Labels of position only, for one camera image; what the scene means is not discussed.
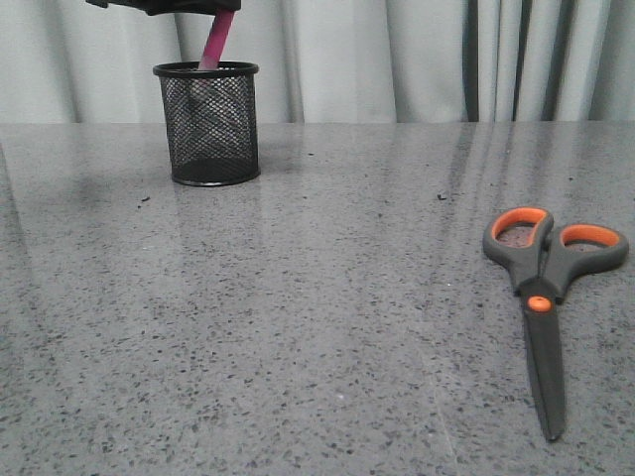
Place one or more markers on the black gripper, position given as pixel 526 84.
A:
pixel 159 7

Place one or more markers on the pink pen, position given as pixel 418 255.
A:
pixel 216 39

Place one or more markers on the grey orange scissors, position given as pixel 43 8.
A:
pixel 542 263

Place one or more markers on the black mesh pen holder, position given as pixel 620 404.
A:
pixel 210 118

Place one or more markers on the grey curtain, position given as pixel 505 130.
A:
pixel 331 61

